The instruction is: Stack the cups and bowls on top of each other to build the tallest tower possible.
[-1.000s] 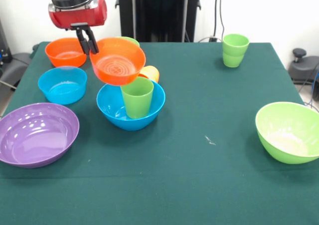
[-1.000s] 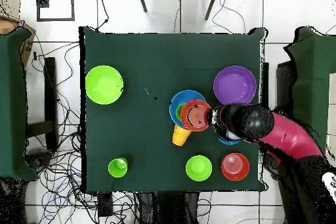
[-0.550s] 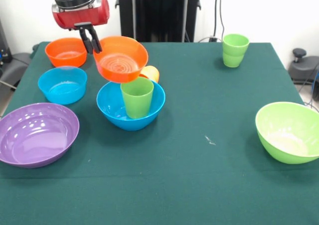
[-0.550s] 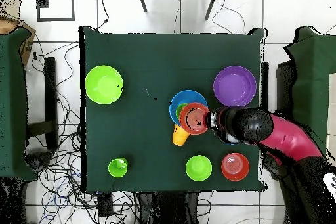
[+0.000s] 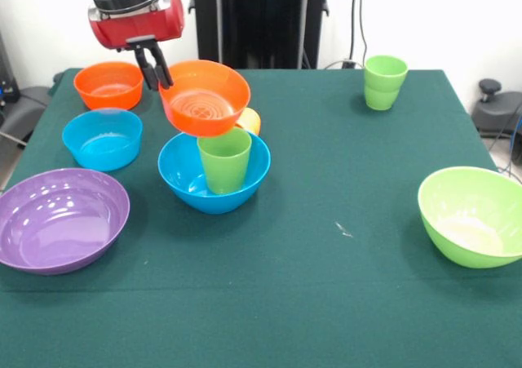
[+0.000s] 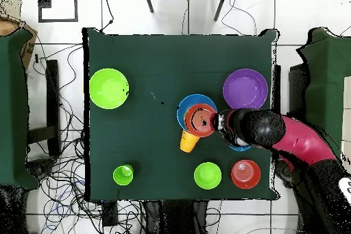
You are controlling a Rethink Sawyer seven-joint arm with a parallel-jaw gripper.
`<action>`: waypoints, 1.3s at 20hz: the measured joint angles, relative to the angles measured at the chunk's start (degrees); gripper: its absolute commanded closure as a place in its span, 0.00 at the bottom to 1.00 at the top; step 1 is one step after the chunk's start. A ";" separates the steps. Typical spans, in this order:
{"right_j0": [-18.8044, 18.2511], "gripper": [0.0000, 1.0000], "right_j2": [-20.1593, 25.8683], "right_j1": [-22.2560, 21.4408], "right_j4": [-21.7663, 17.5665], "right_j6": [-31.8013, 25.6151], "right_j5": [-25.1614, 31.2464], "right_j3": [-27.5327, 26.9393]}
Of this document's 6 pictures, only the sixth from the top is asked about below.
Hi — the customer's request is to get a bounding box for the green stepped cup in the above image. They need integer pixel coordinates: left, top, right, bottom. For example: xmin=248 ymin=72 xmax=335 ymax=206
xmin=112 ymin=164 xmax=134 ymax=187

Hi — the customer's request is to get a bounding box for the orange bowl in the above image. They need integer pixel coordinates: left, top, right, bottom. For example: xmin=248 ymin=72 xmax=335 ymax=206
xmin=183 ymin=103 xmax=218 ymax=139
xmin=230 ymin=159 xmax=262 ymax=190

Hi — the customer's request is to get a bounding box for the brown cardboard box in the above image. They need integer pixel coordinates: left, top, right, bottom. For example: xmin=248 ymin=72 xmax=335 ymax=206
xmin=0 ymin=19 xmax=38 ymax=68

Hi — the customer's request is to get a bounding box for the black floor stand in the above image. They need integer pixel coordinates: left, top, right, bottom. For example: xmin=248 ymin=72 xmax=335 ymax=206
xmin=27 ymin=59 xmax=62 ymax=158

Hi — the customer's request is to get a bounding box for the small blue bowl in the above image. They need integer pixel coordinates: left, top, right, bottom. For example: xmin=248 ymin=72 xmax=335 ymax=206
xmin=228 ymin=144 xmax=252 ymax=153

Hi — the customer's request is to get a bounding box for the large blue bowl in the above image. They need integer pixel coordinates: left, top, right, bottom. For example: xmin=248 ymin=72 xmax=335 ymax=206
xmin=176 ymin=93 xmax=218 ymax=132

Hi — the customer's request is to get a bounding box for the black box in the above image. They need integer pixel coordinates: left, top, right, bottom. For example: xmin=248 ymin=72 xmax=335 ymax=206
xmin=287 ymin=63 xmax=309 ymax=121

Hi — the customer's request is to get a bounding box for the grey stand base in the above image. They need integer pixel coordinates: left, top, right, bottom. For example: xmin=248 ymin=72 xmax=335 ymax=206
xmin=275 ymin=159 xmax=295 ymax=189
xmin=25 ymin=158 xmax=56 ymax=180

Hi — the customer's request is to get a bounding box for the small light green bowl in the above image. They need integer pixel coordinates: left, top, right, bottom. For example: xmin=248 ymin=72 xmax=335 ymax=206
xmin=193 ymin=161 xmax=222 ymax=190

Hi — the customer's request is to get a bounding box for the green cloth side table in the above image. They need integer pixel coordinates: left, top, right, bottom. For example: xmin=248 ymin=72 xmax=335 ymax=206
xmin=295 ymin=27 xmax=351 ymax=158
xmin=0 ymin=29 xmax=40 ymax=190

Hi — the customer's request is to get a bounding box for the purple bowl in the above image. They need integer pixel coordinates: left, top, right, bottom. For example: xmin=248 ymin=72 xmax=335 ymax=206
xmin=222 ymin=68 xmax=269 ymax=110

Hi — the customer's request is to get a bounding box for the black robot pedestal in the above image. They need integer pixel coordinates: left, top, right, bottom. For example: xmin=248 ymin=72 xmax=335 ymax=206
xmin=142 ymin=200 xmax=210 ymax=234

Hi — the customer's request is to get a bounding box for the orange-yellow stepped cup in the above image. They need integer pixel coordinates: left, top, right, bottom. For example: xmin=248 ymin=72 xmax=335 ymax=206
xmin=179 ymin=130 xmax=201 ymax=154

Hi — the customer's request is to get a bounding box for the black tripod leg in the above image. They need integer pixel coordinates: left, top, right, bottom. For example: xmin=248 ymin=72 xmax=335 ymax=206
xmin=213 ymin=0 xmax=231 ymax=23
xmin=142 ymin=0 xmax=155 ymax=14

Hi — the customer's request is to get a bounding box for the large green bowl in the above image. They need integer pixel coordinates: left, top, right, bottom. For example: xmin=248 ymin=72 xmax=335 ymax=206
xmin=88 ymin=68 xmax=130 ymax=110

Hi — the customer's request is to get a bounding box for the dark green tablecloth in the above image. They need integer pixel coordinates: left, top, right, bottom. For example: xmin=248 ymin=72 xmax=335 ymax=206
xmin=82 ymin=27 xmax=278 ymax=202

